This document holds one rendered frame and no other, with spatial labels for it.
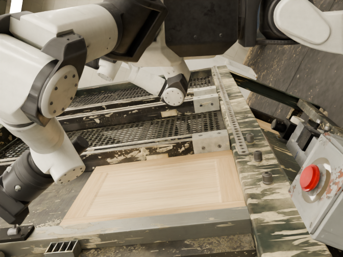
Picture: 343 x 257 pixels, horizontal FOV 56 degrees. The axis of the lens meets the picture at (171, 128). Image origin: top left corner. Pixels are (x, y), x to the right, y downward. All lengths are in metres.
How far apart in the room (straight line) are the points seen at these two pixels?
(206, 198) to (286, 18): 0.49
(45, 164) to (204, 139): 0.60
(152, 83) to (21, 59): 0.80
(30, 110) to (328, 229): 0.41
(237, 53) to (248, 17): 5.34
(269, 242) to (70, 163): 0.41
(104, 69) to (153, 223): 0.63
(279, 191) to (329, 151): 0.34
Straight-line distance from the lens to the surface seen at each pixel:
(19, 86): 0.45
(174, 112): 1.64
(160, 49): 0.78
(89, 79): 6.61
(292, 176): 0.90
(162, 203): 0.89
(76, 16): 0.53
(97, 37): 0.54
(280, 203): 0.78
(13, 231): 0.91
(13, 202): 0.78
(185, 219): 0.78
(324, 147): 0.52
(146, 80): 1.21
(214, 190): 0.91
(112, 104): 1.87
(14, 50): 0.47
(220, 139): 1.12
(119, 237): 0.80
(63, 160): 0.66
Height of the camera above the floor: 1.17
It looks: 3 degrees down
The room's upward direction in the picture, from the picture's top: 69 degrees counter-clockwise
